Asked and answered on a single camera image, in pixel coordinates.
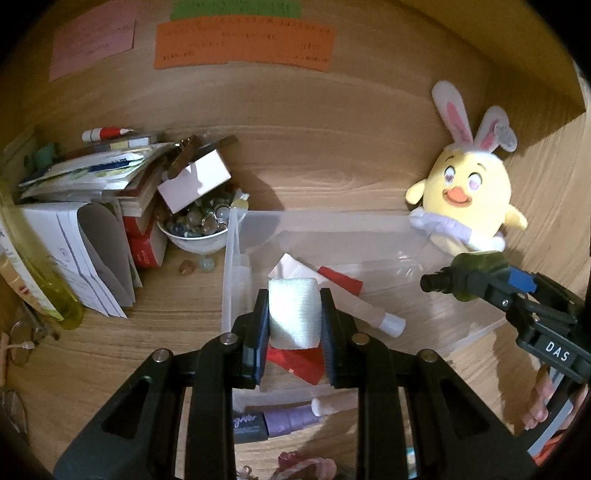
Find orange sticky note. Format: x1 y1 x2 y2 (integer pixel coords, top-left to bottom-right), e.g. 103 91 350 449
153 15 335 72

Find yellow spray bottle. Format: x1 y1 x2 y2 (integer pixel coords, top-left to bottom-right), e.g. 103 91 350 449
1 180 84 330

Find white paper boxes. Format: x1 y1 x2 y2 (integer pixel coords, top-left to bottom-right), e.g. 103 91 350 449
16 202 135 318

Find red foil pouch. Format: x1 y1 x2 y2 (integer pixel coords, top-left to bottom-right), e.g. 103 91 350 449
265 265 365 386

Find green sticky note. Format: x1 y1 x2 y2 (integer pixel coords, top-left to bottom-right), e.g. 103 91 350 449
170 0 301 21

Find orange jacket sleeve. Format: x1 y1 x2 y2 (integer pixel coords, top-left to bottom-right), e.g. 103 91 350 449
533 430 567 466

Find dark green bottle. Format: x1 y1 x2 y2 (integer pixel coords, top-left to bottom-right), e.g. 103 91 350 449
420 251 509 302

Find wooden shelf board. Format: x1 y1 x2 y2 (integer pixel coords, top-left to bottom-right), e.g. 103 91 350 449
404 1 590 138

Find pink braided hair tie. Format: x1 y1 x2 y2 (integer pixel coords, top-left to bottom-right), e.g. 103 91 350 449
276 451 339 480

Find clear plastic storage bin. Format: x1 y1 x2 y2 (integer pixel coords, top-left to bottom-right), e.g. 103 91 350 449
221 209 502 355

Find eyeglasses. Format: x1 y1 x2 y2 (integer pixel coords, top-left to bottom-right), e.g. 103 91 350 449
1 320 60 441

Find stack of books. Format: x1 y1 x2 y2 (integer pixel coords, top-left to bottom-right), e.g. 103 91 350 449
19 142 179 203

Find small white box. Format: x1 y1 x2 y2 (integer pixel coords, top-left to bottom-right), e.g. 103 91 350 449
157 150 231 214

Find white tube red cap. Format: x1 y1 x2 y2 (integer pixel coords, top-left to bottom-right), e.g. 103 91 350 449
311 391 358 417

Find white gauze roll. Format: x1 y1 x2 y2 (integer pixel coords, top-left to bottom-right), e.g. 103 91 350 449
269 278 322 350

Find yellow chick plush toy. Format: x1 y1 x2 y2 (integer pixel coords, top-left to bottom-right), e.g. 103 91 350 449
405 80 528 255

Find red boxes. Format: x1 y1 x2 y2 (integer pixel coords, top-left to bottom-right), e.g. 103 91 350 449
123 210 167 269

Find red white marker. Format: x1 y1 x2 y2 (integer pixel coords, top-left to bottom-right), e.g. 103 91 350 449
81 127 134 143

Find loose marble on desk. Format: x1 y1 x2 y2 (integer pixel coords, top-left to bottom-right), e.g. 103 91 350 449
178 260 197 276

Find beige cosmetic tube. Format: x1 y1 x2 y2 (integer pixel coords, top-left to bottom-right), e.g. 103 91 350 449
0 253 35 306

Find white bowl of marbles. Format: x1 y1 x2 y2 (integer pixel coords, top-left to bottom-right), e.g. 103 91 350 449
156 181 250 256

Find pink sticky note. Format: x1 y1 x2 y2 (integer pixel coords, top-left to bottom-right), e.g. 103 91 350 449
49 1 139 82

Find person's right hand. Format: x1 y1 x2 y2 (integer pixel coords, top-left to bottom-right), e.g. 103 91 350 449
522 367 555 430

